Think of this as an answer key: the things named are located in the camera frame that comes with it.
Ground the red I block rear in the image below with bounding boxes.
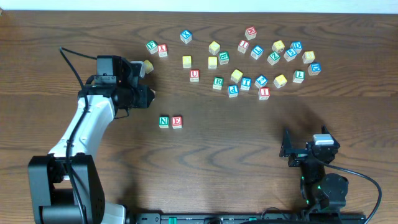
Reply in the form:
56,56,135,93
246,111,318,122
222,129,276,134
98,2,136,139
238,40,249,54

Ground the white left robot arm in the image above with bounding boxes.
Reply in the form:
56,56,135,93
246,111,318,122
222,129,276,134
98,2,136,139
28,55,155,223

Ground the red Y block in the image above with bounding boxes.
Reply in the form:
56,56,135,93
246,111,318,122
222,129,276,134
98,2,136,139
157,44,168,57

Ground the red U block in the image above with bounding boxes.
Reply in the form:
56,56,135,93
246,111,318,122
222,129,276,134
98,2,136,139
190,69,200,82

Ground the blue P block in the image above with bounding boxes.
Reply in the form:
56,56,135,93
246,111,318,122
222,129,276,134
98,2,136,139
228,85,239,98

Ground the red i block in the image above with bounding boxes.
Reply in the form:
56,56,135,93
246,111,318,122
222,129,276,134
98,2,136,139
238,40,249,54
258,87,271,100

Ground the yellow block far left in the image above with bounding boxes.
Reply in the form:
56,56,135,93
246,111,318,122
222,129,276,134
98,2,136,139
144,60,154,74

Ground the red E block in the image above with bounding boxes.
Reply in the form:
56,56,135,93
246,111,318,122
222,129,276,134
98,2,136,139
171,116,183,129

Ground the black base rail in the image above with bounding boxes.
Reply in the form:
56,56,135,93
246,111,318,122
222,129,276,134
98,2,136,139
125,208,366,224

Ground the blue X block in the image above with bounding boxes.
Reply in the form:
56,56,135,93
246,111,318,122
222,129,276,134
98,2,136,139
180,30,192,44

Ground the yellow block right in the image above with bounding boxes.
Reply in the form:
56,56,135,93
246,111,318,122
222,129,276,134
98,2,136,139
302,51,315,64

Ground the green 7 block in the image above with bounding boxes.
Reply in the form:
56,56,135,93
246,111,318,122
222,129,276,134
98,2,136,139
292,70,305,83

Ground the green Z block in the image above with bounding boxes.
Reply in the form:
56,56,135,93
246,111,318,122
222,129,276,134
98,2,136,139
267,52,280,65

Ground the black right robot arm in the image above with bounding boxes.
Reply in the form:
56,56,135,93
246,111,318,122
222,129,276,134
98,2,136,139
279,126,348,213

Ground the blue D block front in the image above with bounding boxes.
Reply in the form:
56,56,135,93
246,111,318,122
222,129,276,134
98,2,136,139
308,63,322,76

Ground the green N block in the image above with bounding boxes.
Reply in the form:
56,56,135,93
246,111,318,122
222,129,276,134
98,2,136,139
159,116,170,128

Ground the yellow block centre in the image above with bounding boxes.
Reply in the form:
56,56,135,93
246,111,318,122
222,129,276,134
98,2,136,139
231,69,243,83

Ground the blue d block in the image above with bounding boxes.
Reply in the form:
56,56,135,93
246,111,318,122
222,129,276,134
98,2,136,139
290,41,303,54
308,63,322,76

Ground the blue D block rear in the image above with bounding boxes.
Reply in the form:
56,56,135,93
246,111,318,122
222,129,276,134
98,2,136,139
290,41,303,54

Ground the green B block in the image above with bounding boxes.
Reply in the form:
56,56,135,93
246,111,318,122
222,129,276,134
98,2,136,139
218,51,229,65

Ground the blue 5 block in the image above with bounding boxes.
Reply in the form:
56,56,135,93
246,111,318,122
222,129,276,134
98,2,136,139
284,48,297,62

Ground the yellow pen picture block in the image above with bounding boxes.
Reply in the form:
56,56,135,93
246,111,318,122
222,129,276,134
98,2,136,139
273,74,287,88

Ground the green R block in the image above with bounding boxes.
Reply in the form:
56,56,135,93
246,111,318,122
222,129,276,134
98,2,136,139
213,77,224,90

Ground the blue 2 block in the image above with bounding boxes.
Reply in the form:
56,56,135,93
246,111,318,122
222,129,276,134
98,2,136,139
255,75,268,89

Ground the yellow block rear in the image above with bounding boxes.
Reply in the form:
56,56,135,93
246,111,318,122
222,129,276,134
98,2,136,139
208,41,221,55

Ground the yellow block beside B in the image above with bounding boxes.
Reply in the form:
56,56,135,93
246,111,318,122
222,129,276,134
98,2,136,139
208,56,218,69

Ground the blue T block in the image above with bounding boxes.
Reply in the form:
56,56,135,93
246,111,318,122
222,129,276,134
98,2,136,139
241,77,252,91

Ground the yellow monkey picture block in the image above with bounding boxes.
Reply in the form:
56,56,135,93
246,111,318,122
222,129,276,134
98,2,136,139
272,40,285,54

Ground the red H block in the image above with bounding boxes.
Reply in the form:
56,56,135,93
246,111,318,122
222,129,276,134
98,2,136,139
244,26,257,40

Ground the green F block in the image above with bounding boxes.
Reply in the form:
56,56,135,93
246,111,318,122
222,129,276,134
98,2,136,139
146,40,158,55

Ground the yellow O block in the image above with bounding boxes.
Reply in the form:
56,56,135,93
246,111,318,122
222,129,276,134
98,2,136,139
182,55,192,68

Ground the blue L block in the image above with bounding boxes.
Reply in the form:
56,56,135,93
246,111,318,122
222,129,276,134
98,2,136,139
251,45,264,60

